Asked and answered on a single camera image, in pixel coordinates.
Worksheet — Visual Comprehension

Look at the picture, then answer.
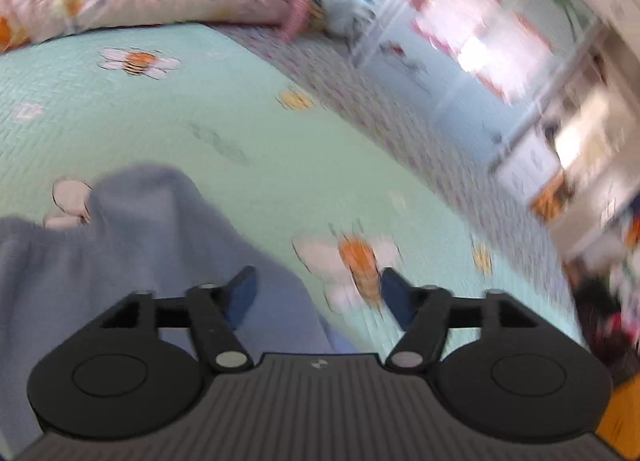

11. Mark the light blue fleece garment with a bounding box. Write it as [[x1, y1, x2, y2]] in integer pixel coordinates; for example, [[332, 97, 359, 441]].
[[0, 166, 361, 457]]

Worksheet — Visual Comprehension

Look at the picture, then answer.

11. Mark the dotted bed sheet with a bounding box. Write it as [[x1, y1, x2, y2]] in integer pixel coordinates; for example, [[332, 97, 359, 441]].
[[215, 23, 591, 342]]

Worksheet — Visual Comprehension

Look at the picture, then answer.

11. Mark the sliding door wardrobe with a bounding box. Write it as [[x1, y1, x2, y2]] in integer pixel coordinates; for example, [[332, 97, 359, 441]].
[[310, 0, 640, 182]]

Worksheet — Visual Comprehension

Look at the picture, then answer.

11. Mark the wooden chair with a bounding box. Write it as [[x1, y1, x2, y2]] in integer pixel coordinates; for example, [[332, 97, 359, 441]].
[[531, 175, 577, 222]]

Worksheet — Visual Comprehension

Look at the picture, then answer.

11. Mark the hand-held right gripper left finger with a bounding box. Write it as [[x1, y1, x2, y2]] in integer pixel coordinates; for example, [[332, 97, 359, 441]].
[[100, 266, 258, 374]]

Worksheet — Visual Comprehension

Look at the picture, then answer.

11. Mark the green bee print bed mat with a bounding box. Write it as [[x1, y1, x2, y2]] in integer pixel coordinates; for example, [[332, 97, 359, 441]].
[[0, 23, 586, 357]]

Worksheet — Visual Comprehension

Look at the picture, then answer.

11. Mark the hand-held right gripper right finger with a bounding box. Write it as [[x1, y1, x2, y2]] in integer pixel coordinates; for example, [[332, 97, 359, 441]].
[[381, 268, 543, 374]]

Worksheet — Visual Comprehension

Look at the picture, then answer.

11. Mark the pink bordered poster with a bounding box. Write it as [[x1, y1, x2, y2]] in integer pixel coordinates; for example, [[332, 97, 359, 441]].
[[465, 11, 555, 104], [410, 0, 503, 49]]

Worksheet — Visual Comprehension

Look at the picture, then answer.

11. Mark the white drawer cabinet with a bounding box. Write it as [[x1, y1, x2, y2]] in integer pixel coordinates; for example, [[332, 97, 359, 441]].
[[495, 131, 566, 196]]

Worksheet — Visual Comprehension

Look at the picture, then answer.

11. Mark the wooden cabinet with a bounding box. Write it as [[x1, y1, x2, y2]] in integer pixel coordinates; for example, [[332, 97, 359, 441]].
[[595, 376, 640, 461]]

